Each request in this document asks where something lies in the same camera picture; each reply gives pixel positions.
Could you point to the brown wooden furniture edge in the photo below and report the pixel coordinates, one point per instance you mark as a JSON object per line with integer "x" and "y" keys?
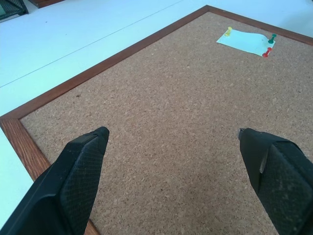
{"x": 44, "y": 2}

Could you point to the wood-framed cork board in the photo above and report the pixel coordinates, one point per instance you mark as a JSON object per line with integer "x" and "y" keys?
{"x": 171, "y": 110}

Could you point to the green push pin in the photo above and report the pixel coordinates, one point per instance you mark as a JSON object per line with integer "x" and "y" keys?
{"x": 272, "y": 38}

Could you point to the pale green paper note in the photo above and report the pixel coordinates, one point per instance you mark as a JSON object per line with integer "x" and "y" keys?
{"x": 245, "y": 41}

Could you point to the red push pin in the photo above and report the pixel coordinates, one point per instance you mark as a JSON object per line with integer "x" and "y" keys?
{"x": 267, "y": 52}

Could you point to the black mesh desk organizer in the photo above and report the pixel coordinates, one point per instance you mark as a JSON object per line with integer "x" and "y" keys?
{"x": 11, "y": 8}

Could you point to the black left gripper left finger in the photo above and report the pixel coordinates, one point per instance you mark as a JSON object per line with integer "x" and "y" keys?
{"x": 73, "y": 176}

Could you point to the yellow push pin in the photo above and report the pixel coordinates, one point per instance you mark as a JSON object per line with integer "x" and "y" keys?
{"x": 228, "y": 31}

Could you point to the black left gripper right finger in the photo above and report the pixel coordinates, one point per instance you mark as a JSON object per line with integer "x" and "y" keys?
{"x": 281, "y": 181}

